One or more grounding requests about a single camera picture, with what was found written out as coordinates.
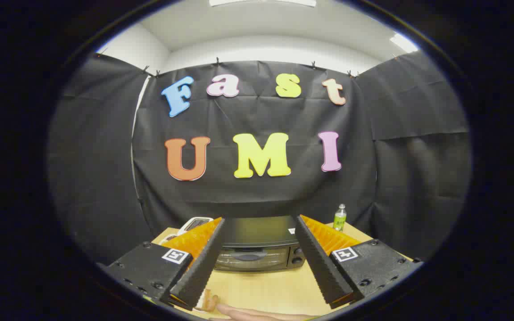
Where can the toast sandwich with lettuce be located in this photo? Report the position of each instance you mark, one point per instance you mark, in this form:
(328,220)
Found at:
(208,302)

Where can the white pop-up toaster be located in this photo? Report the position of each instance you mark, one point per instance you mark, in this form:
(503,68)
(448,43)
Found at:
(192,223)

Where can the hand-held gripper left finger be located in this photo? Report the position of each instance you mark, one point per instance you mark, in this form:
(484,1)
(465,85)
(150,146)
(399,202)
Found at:
(201,267)

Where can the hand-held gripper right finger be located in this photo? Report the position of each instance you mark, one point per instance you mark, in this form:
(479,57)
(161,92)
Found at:
(321,267)

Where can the green drink bottle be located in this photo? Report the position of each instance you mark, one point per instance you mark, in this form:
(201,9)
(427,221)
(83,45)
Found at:
(339,219)

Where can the ceiling light panel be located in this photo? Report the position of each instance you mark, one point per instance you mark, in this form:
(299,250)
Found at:
(403,43)
(261,2)

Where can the black toaster oven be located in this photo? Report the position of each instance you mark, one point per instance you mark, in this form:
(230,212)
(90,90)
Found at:
(257,232)

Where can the black backdrop cloth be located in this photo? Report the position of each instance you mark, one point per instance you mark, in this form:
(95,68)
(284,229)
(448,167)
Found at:
(105,156)

